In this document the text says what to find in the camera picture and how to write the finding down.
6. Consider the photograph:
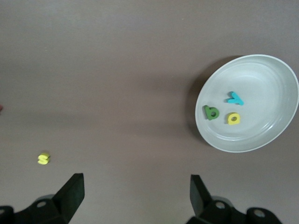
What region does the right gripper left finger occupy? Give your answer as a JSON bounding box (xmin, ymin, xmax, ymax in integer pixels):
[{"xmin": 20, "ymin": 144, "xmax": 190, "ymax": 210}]
[{"xmin": 29, "ymin": 173, "xmax": 85, "ymax": 224}]

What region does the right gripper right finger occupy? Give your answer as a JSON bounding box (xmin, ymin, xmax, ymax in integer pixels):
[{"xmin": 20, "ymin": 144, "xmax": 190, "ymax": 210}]
[{"xmin": 190, "ymin": 175, "xmax": 249, "ymax": 224}]

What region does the green letter b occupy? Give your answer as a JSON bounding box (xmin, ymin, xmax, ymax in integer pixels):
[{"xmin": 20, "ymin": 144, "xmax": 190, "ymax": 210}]
[{"xmin": 202, "ymin": 105, "xmax": 220, "ymax": 121}]

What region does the teal letter y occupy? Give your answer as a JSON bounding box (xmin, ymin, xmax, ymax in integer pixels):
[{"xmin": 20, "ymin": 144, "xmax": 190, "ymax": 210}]
[{"xmin": 226, "ymin": 91, "xmax": 244, "ymax": 105}]

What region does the yellow letter s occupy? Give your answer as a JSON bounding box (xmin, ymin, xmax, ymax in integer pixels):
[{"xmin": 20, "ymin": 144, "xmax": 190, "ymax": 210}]
[{"xmin": 37, "ymin": 153, "xmax": 50, "ymax": 165}]

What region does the beige plate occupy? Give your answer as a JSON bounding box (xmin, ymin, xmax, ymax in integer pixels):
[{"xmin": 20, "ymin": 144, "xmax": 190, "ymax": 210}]
[{"xmin": 195, "ymin": 54, "xmax": 299, "ymax": 154}]

